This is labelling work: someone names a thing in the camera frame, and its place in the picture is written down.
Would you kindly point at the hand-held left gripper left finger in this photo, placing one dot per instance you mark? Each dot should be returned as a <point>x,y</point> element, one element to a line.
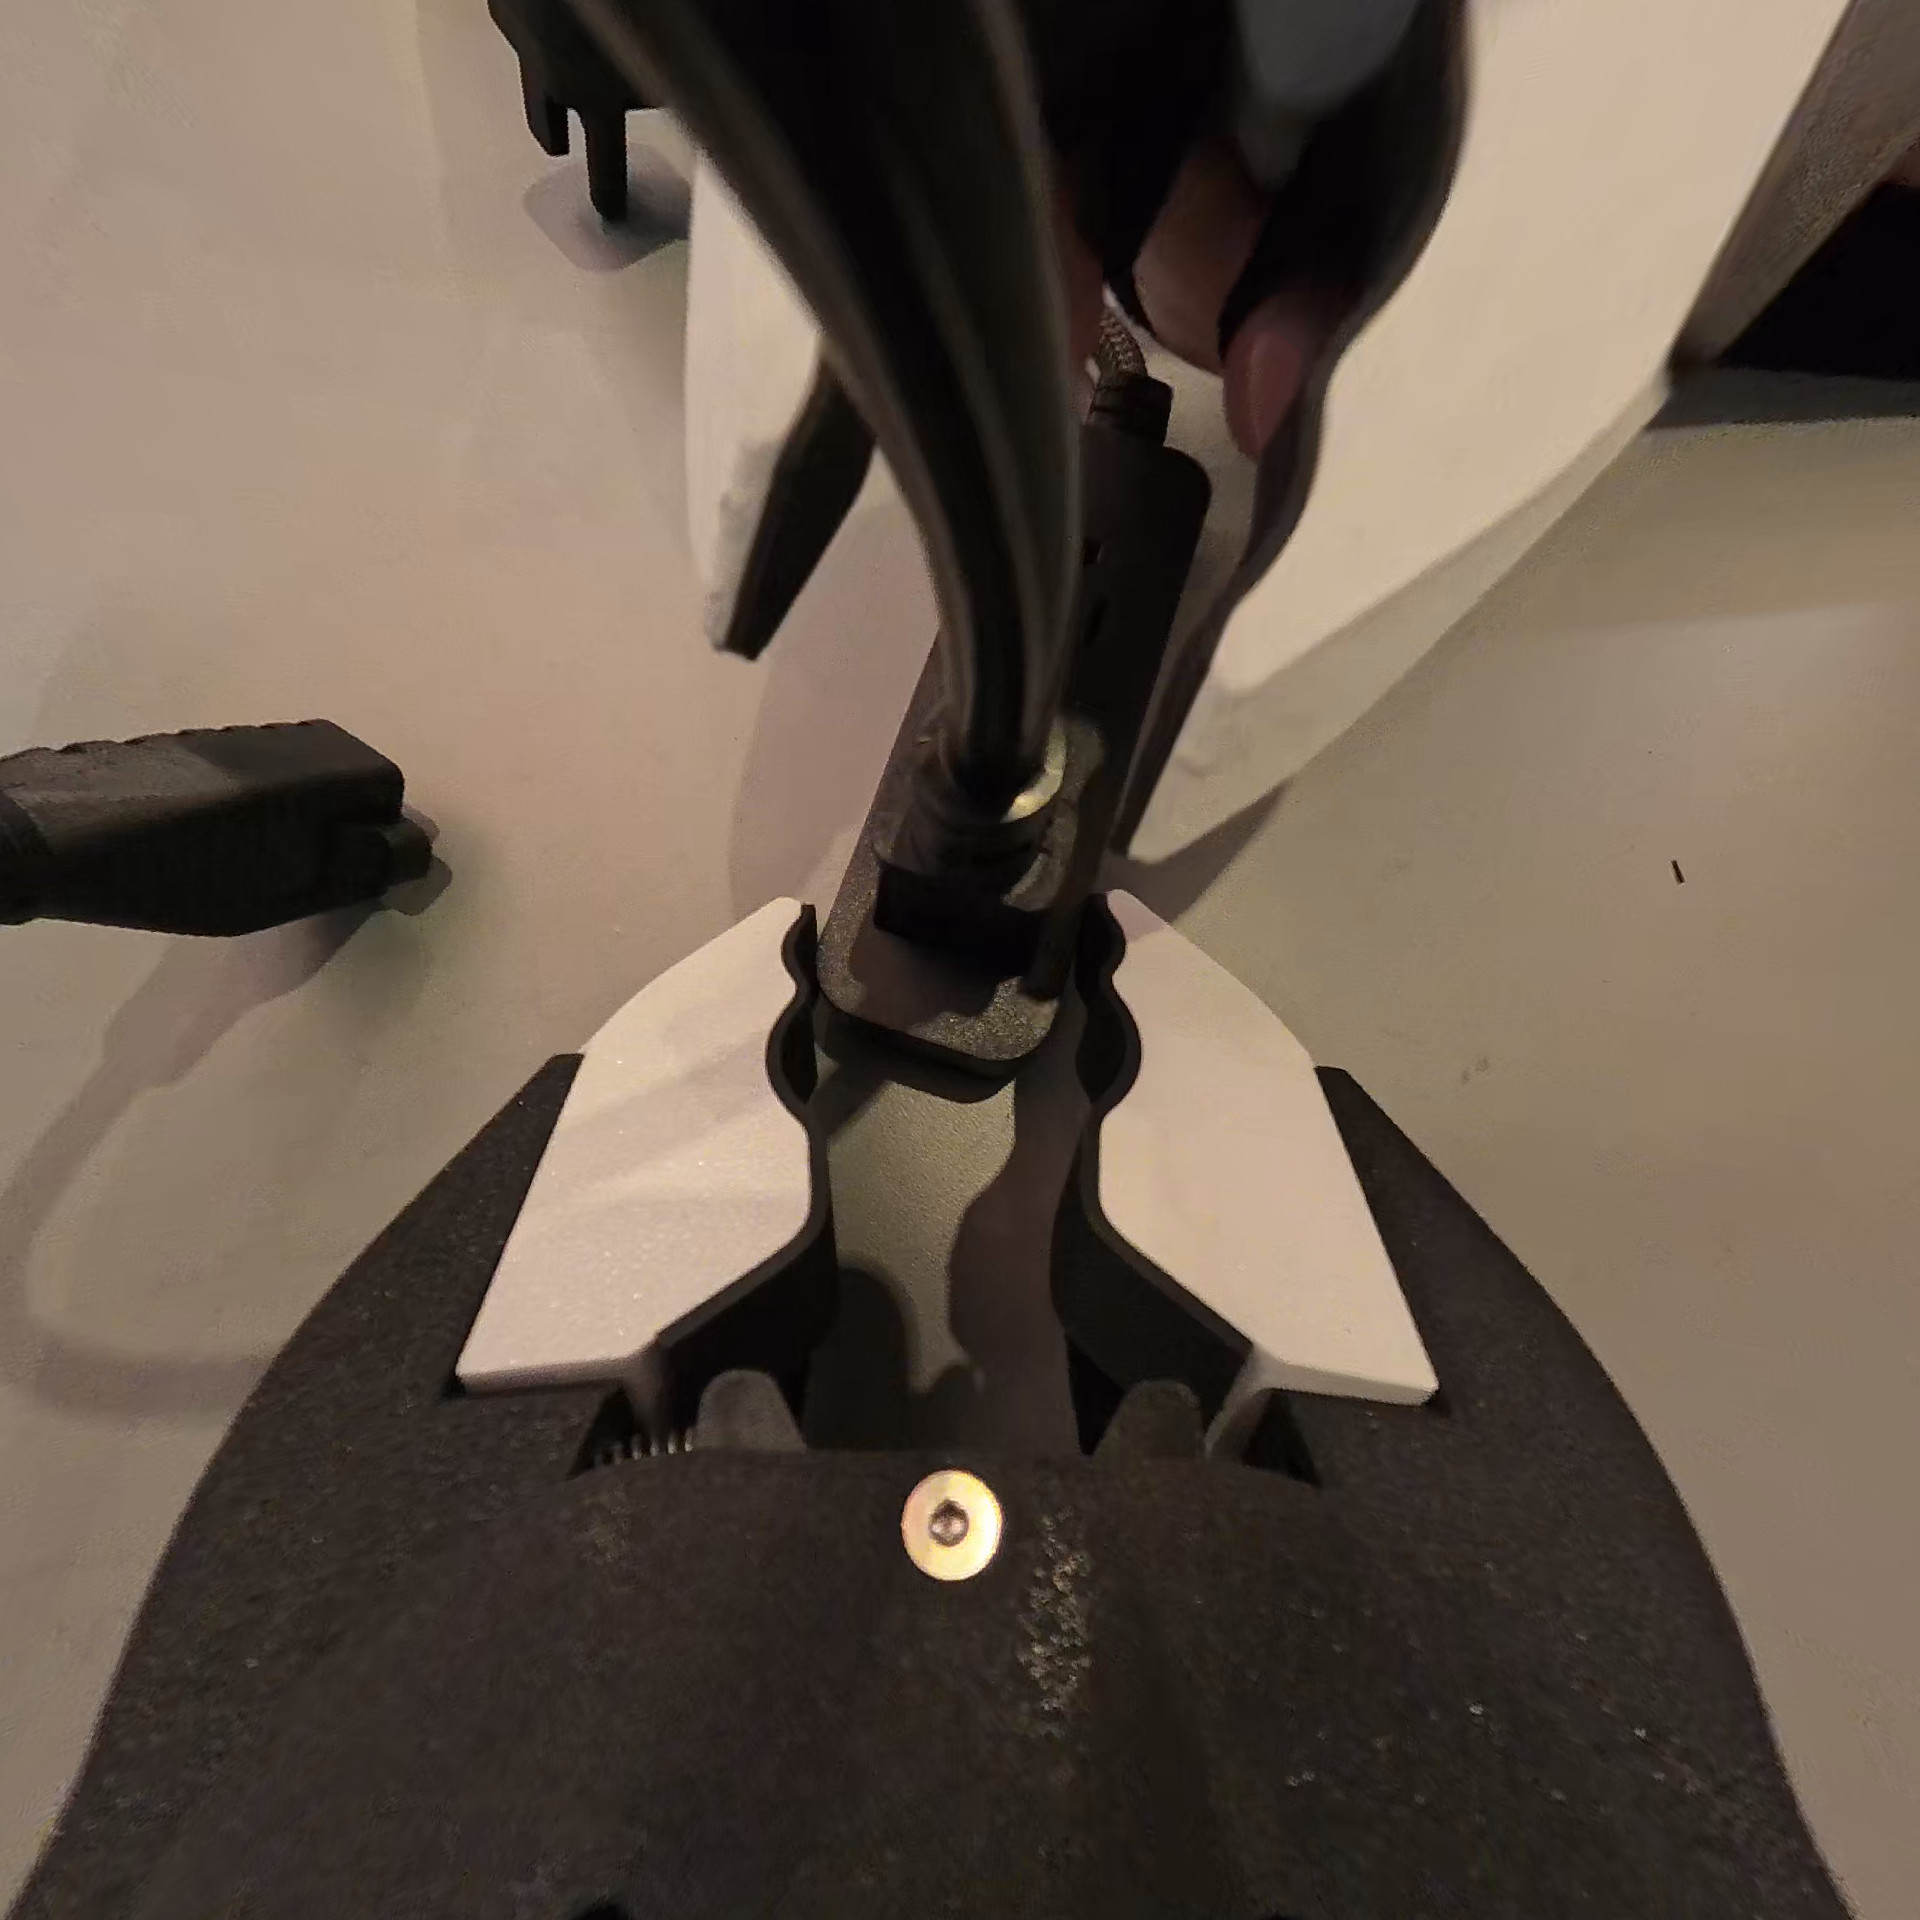
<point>629,1202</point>

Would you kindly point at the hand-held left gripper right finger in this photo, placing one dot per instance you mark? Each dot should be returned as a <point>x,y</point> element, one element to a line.
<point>1261,1202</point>

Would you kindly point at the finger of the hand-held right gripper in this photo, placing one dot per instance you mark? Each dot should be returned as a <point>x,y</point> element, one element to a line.
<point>1500,375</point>
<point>744,422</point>

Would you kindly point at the black power strip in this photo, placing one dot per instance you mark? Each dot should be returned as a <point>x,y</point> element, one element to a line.
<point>962,1013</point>

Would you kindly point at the black power plug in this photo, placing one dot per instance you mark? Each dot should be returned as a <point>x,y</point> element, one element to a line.
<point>944,885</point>

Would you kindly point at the black pronged plug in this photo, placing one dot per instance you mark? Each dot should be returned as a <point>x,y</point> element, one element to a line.
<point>524,44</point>

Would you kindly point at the person's right hand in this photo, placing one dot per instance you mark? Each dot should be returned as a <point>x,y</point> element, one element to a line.
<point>1277,375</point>

